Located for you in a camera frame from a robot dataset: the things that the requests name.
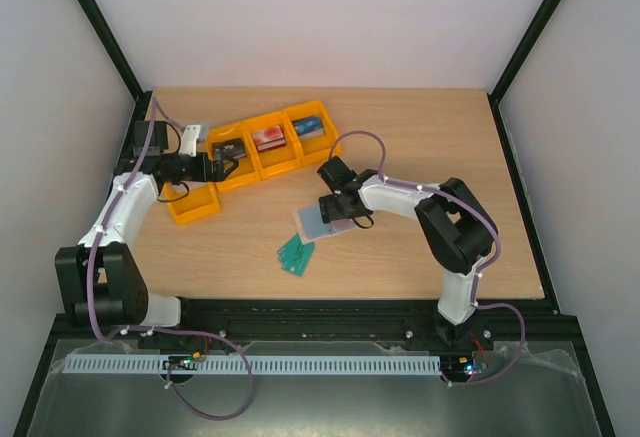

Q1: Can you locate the yellow bin with black cards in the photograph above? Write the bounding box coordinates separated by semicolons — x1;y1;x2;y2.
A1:
206;123;260;193

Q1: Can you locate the yellow bin with blue cards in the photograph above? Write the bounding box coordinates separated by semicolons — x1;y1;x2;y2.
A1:
283;100;339;165

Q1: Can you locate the beige leather card holder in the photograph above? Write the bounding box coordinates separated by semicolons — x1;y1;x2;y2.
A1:
293;204;356;244

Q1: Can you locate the red card stack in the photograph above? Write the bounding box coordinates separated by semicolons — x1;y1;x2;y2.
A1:
251;125;286;153

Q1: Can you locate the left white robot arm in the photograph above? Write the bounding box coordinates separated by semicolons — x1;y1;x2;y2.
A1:
54;120;239;330

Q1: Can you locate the blue card stack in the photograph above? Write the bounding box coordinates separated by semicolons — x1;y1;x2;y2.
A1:
292;115;325;140

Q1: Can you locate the left black frame post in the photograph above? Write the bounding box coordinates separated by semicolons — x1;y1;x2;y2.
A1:
52;0;146;101

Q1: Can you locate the black card stack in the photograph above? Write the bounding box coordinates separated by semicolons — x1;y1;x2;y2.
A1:
212;138;247;160

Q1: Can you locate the black aluminium frame rail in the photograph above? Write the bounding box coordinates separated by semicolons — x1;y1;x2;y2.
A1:
54;298;576;353

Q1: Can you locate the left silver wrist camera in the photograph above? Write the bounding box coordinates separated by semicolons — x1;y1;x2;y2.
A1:
178;124;209;157

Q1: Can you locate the yellow bin with pink cards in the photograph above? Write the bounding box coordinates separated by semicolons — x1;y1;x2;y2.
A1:
162;182;221;225

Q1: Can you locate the white slotted cable duct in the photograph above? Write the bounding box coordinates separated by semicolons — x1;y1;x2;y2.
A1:
62;354;441;376

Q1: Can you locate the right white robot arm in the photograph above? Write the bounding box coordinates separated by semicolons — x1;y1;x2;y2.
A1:
318;157;501;349

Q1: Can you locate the yellow bin with red cards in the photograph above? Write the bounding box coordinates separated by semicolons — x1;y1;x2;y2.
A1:
242;110;302;180

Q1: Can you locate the teal VIP card stack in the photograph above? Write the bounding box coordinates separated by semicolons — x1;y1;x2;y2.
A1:
277;234;315;277

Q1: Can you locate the black frame post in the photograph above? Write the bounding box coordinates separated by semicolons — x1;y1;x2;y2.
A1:
488;0;589;103
52;0;146;101

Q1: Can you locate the right black frame post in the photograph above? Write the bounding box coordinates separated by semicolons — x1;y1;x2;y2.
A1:
488;0;589;103

